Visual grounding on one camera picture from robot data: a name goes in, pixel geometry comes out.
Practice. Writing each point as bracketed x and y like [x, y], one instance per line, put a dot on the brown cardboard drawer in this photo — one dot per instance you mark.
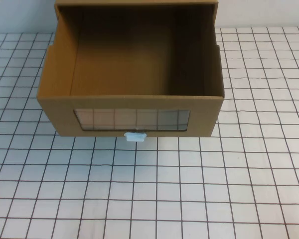
[57, 74]

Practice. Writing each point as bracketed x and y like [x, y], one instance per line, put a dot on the white grid tablecloth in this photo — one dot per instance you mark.
[164, 186]

